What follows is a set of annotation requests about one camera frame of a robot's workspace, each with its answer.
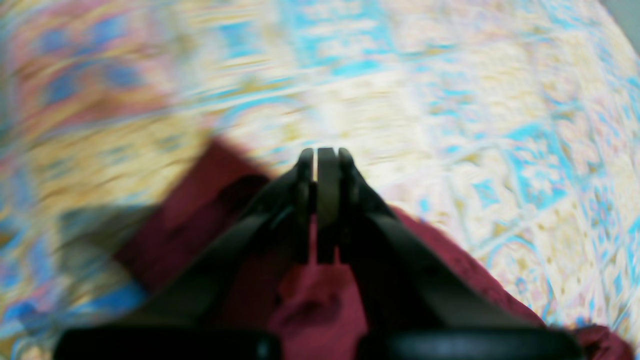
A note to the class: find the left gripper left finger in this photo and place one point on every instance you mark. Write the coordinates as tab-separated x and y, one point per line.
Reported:
219	307

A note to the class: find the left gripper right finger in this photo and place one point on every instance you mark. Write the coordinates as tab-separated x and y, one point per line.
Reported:
416	308

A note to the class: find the dark red t-shirt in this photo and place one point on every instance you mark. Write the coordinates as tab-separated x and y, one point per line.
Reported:
319	313

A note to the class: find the patterned tablecloth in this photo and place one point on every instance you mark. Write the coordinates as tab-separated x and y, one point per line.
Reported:
511	126

